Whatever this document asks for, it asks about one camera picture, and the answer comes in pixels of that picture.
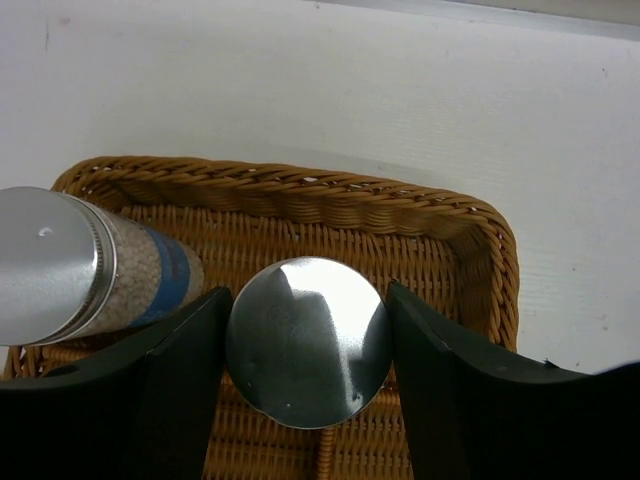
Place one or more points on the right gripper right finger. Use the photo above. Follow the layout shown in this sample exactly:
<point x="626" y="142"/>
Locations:
<point x="474" y="410"/>

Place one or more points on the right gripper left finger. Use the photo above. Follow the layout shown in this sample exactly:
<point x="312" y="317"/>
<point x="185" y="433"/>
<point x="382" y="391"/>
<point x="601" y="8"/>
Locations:
<point x="142" y="408"/>

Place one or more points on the silver-lid jar blue label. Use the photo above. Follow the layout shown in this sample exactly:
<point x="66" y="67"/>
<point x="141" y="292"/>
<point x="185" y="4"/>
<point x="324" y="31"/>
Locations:
<point x="70" y="269"/>
<point x="308" y="342"/>

